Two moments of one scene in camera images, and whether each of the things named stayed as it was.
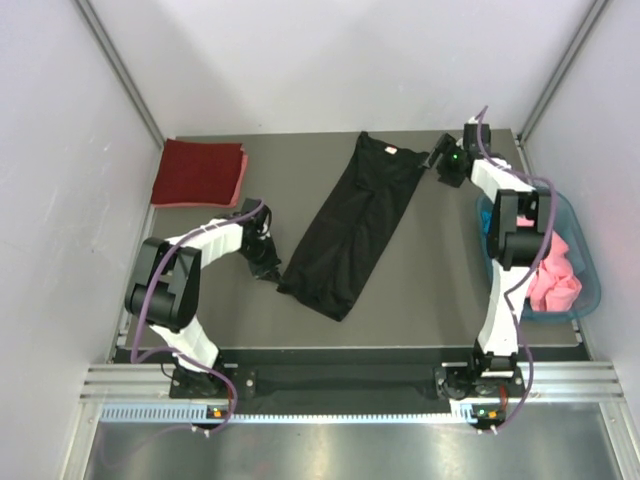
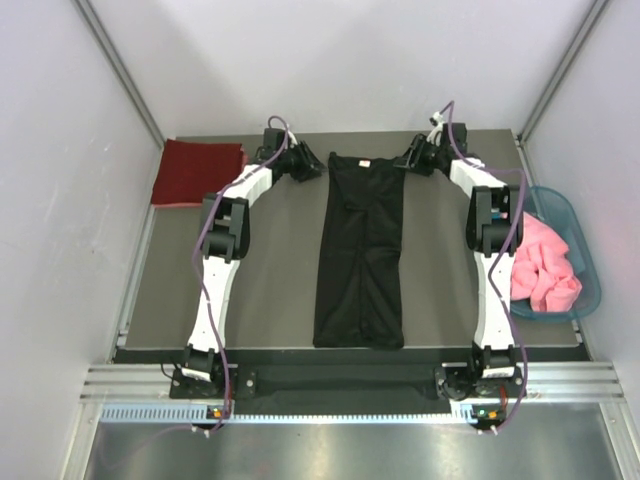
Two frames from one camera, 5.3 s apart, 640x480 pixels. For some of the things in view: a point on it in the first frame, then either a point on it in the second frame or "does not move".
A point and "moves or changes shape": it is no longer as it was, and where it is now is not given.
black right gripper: [446, 146] to [411, 159]
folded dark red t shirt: [201, 173] does not move
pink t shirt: [554, 286] does not move
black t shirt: [335, 254] moves or changes shape
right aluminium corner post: [554, 80] does not move
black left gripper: [268, 270] to [310, 166]
